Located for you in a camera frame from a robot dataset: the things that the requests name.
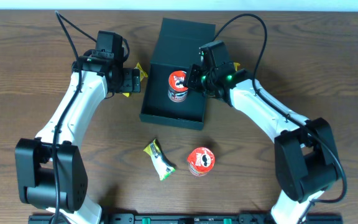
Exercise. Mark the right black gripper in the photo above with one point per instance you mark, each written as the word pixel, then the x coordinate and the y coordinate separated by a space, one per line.
pixel 193 76

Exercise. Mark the green white snack packet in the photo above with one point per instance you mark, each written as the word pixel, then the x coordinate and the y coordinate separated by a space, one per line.
pixel 161 164

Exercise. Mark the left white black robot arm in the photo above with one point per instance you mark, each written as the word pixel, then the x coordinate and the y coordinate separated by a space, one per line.
pixel 50 171

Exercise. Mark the dark brown Pringles can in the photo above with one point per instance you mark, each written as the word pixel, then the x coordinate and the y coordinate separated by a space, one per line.
pixel 177 92

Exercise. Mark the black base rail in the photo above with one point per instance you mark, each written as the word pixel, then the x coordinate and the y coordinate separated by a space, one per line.
pixel 244 218

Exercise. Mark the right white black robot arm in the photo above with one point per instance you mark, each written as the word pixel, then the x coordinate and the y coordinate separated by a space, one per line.
pixel 307 164

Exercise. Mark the black gift box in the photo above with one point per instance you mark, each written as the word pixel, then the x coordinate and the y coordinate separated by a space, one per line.
pixel 167 101

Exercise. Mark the yellow peanut butter sandwich packet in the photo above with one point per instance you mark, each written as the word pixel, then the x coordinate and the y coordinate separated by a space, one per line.
pixel 142 75

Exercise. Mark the red Pringles can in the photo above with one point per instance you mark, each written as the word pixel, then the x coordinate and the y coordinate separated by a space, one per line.
pixel 201 161

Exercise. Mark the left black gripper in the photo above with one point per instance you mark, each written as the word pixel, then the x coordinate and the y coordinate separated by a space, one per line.
pixel 132 81

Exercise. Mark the small yellow snack packet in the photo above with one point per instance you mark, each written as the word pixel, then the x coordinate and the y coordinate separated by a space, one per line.
pixel 236 65

